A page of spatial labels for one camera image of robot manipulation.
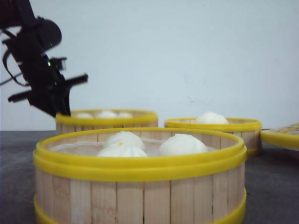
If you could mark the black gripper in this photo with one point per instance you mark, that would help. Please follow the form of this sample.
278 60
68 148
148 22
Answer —
49 89

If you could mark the yellow rimmed steamer lid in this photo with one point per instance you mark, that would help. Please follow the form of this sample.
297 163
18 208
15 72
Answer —
286 137

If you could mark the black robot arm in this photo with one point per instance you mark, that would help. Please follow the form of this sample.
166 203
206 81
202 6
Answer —
29 38

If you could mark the white bun left basket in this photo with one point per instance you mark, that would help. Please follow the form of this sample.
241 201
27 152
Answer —
84 115

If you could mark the white bun right small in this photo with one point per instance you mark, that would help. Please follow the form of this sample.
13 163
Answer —
125 115

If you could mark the white bun back left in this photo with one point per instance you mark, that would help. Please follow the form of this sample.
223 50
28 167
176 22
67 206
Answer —
125 137

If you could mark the white bun front left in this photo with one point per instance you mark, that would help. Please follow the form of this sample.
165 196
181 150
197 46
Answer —
122 150

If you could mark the front bamboo steamer basket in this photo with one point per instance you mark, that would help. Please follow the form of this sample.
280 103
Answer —
81 188

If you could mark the white bun front right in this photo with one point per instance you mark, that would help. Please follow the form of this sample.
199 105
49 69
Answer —
182 144

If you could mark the white bun right basket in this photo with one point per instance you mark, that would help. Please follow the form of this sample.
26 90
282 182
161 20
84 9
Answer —
211 118

